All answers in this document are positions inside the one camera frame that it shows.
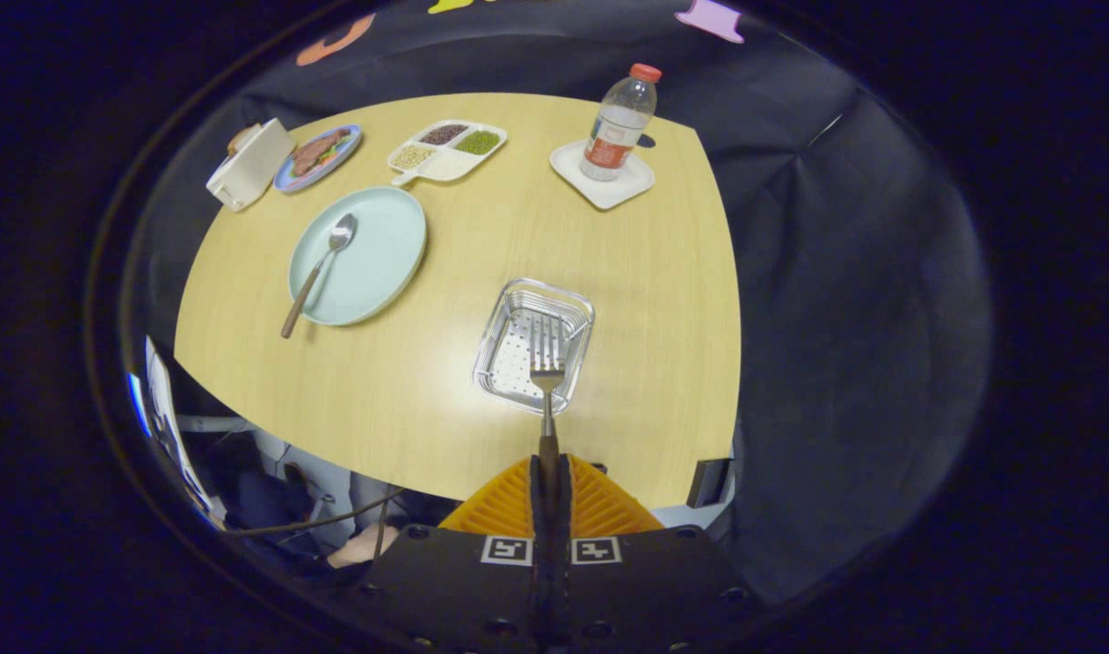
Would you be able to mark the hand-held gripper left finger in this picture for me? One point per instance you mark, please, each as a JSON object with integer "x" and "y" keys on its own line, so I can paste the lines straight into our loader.
{"x": 537, "y": 522}

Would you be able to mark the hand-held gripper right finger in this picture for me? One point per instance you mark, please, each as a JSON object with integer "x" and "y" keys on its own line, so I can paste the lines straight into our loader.
{"x": 564, "y": 522}

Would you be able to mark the perforated metal tray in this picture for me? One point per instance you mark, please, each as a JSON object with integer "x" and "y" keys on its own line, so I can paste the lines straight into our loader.
{"x": 509, "y": 354}

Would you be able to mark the light green plate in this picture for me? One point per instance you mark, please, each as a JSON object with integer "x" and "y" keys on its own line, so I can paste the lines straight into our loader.
{"x": 372, "y": 254}

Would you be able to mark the white square coaster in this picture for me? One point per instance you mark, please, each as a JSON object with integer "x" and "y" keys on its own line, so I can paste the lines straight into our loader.
{"x": 627, "y": 191}

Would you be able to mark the black backdrop cloth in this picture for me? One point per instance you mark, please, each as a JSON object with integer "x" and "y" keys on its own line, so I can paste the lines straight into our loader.
{"x": 836, "y": 318}

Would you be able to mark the white divided dish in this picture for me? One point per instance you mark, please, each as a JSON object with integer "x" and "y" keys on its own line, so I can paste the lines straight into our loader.
{"x": 445, "y": 166}

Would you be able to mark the white panel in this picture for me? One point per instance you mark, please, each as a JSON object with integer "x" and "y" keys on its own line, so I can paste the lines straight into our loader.
{"x": 168, "y": 418}

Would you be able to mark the green beans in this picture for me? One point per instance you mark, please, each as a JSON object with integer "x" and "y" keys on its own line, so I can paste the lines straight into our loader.
{"x": 478, "y": 142}

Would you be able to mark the yellow soybeans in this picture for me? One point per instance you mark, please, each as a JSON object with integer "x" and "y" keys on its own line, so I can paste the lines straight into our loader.
{"x": 412, "y": 156}

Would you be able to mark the clear water bottle red cap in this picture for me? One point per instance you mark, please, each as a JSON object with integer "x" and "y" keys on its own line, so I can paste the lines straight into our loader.
{"x": 618, "y": 127}

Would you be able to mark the dark red beans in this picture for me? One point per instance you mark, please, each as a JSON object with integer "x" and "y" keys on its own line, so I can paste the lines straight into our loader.
{"x": 444, "y": 134}

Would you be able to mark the blue plate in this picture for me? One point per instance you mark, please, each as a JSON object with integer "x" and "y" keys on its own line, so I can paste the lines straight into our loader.
{"x": 286, "y": 180}

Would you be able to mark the brown meat slices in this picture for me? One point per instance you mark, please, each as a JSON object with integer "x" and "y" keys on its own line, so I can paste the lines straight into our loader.
{"x": 313, "y": 154}

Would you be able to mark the white toaster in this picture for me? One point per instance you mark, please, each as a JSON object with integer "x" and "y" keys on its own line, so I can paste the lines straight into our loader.
{"x": 250, "y": 168}

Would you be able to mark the toasted bread slice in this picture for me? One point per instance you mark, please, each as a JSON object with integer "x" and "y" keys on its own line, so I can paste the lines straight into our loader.
{"x": 242, "y": 138}

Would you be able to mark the black table bracket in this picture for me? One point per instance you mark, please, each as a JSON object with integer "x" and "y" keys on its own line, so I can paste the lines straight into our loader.
{"x": 707, "y": 483}

